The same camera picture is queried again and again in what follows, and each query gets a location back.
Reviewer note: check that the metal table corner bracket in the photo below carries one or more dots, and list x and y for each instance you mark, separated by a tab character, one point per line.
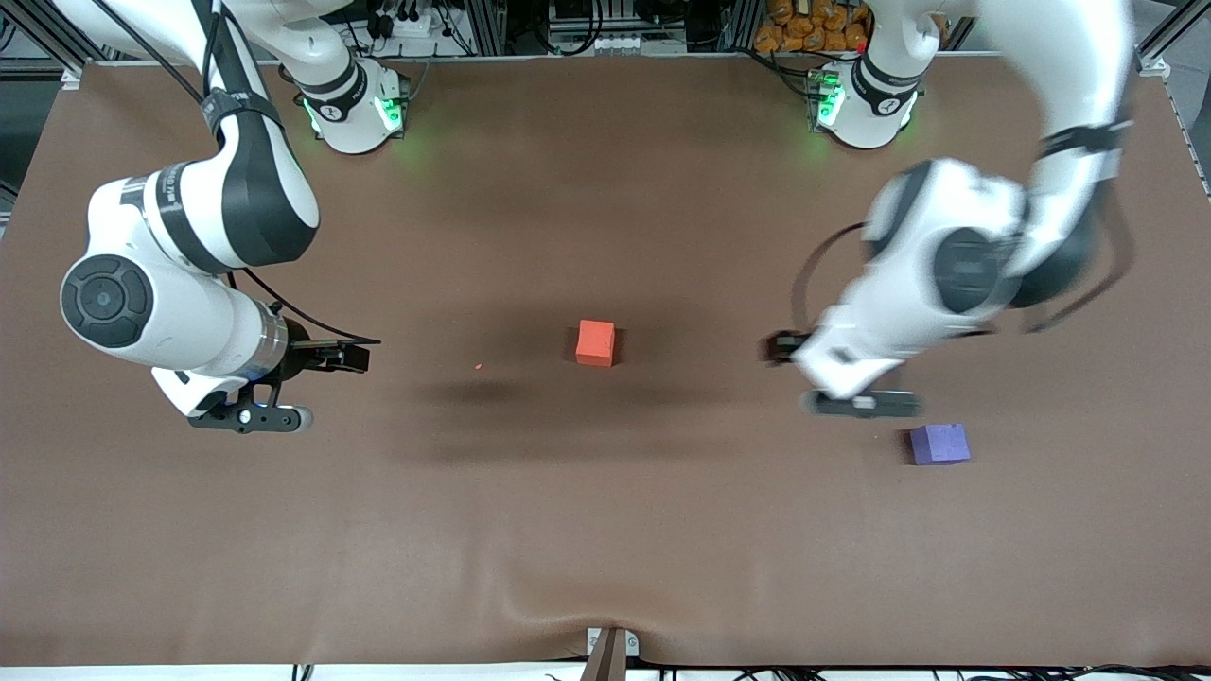
72	78
1153	62

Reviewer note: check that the white power strip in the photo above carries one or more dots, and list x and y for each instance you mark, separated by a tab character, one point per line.
409	26

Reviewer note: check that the purple foam block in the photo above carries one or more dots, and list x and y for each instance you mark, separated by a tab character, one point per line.
939	444

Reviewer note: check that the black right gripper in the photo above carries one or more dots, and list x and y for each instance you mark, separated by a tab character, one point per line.
305	357

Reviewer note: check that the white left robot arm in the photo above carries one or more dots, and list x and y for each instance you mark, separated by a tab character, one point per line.
908	293

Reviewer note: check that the aluminium frame post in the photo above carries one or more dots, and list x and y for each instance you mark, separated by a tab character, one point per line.
487	26
740	24

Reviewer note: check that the white connector block row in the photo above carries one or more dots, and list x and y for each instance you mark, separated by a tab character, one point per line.
615	43

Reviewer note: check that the orange foam block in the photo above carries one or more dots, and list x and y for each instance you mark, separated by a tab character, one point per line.
595	342

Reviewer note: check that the brown table cover mat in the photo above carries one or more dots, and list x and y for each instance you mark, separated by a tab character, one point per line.
605	520

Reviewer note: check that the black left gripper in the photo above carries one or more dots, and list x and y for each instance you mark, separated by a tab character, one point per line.
781	348

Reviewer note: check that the metal table clamp bracket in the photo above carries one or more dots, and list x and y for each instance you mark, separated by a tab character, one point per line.
612	653

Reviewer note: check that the pile of orange items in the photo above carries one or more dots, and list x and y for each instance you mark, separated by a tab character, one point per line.
804	33

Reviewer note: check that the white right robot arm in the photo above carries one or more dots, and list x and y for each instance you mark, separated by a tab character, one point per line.
189	312

